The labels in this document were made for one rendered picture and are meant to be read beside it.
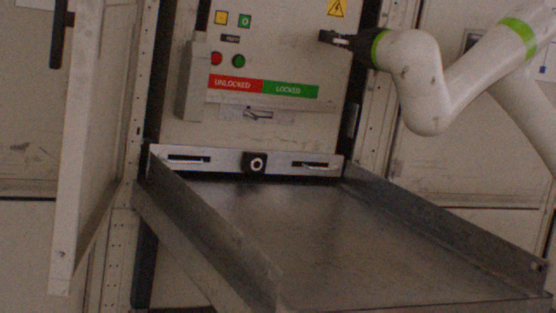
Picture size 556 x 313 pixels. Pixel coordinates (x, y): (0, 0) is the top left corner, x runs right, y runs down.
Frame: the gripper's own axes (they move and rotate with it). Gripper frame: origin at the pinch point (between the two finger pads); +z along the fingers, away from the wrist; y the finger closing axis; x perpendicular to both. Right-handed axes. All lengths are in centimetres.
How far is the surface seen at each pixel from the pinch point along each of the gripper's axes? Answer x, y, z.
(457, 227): -34, 13, -44
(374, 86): -10.8, 16.2, -0.7
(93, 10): 1, -70, -58
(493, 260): -36, 13, -56
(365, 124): -21.1, 15.7, -0.5
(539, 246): -56, 93, -1
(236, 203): -38.2, -25.9, -17.0
